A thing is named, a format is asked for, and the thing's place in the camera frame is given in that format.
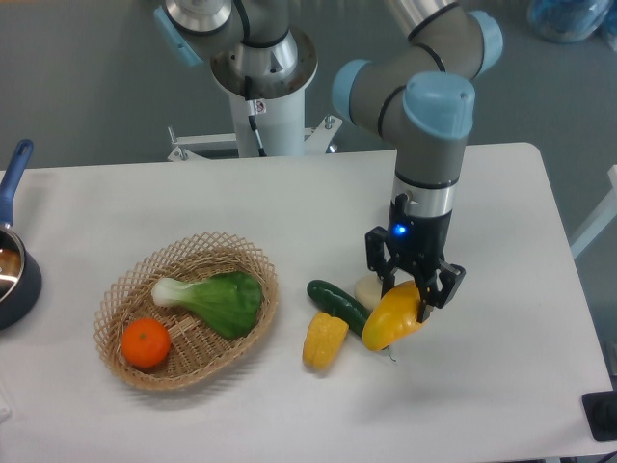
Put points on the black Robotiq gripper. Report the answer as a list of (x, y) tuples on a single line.
[(416, 245)]

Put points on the woven wicker basket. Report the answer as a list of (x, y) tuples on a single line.
[(196, 351)]

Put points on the dark blue saucepan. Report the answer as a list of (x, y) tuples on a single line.
[(21, 280)]

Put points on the green bok choy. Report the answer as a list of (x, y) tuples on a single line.
[(228, 303)]

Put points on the dark green cucumber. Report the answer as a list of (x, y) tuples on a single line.
[(336, 302)]

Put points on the cream round cake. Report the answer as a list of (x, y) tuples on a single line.
[(368, 291)]

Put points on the orange mandarin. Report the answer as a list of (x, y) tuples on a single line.
[(145, 343)]

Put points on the yellow mango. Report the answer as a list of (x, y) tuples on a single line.
[(394, 318)]

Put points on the black device at table edge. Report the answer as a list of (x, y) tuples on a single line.
[(600, 412)]

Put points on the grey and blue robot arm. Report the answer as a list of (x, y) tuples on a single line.
[(421, 102)]

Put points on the yellow bell pepper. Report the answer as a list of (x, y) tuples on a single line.
[(325, 336)]

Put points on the clear blue plastic bag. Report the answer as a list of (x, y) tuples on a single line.
[(573, 21)]

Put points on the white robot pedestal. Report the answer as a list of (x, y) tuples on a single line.
[(262, 127)]

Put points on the white frame at right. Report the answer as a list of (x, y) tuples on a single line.
[(597, 220)]

